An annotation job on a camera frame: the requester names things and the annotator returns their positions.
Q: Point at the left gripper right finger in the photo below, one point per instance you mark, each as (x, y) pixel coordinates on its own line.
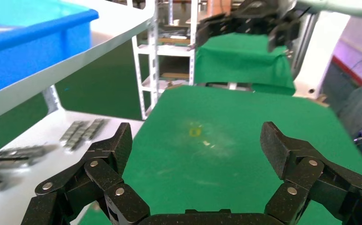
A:
(308, 174)

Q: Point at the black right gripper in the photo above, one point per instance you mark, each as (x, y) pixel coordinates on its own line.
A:
(261, 15)

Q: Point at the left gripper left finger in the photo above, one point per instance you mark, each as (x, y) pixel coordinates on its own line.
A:
(106, 177)

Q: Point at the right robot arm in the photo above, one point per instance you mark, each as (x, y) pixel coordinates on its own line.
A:
(339, 6)

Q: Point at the green draped cloth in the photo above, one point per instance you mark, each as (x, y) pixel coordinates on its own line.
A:
(243, 62)

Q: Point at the green table cloth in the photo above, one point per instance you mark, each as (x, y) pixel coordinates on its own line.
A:
(215, 161)

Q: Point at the white perforated diagonal strut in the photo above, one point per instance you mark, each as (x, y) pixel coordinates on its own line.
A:
(53, 99)

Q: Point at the white perforated storage rack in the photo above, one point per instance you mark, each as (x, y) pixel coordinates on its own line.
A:
(153, 62)

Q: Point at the white metal shelf board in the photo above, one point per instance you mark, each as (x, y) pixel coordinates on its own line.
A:
(75, 62)

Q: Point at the blue plastic bin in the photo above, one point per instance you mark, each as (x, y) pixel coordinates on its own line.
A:
(28, 46)

